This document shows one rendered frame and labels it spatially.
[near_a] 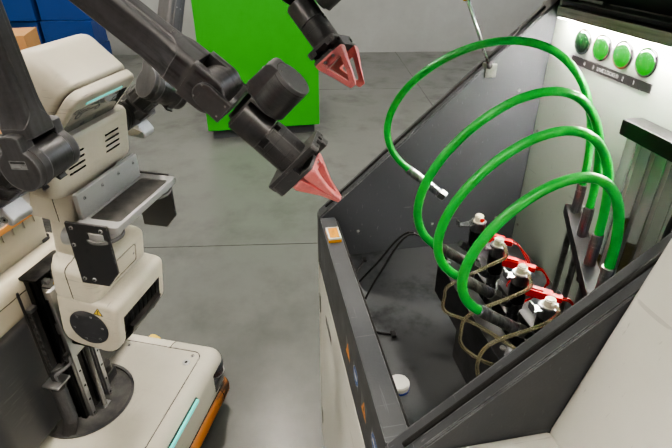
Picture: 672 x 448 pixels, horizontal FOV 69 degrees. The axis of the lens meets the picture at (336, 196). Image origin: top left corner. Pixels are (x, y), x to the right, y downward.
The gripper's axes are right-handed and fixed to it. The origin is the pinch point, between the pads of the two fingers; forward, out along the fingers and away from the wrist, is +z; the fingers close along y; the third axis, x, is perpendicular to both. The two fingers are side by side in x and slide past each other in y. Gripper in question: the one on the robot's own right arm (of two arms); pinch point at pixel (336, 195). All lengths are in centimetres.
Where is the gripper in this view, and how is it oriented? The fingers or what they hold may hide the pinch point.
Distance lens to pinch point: 77.9
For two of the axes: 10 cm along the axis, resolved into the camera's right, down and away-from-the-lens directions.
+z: 7.2, 6.4, 2.6
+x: 1.1, -4.7, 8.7
